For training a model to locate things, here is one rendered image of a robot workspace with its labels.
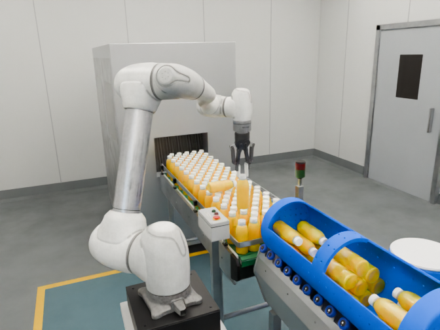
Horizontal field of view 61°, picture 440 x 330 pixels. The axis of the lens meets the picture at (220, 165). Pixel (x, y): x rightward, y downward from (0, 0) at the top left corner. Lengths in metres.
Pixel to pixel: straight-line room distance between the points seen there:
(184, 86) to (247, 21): 5.08
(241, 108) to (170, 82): 0.60
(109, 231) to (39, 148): 4.53
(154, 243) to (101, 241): 0.24
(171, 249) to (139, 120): 0.48
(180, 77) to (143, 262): 0.63
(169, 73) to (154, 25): 4.58
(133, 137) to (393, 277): 1.10
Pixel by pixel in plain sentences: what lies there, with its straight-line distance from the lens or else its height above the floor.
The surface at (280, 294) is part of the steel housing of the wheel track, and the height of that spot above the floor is 0.85.
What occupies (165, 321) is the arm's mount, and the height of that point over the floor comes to 1.09.
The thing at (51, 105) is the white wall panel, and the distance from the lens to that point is 5.75.
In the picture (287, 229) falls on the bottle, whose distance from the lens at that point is 1.77.
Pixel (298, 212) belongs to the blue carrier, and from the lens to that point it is 1.91.
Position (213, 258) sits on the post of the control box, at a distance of 2.07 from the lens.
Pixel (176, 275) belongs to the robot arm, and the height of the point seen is 1.21.
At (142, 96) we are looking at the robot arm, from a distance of 1.39.
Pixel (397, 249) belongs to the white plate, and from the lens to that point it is 1.92.
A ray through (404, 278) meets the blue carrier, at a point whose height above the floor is 1.10.
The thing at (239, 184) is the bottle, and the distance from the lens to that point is 1.93.
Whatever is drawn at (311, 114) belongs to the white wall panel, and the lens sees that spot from 7.10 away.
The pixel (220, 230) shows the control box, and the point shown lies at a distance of 1.92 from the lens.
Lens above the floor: 1.91
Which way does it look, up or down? 17 degrees down
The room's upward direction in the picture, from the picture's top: 2 degrees counter-clockwise
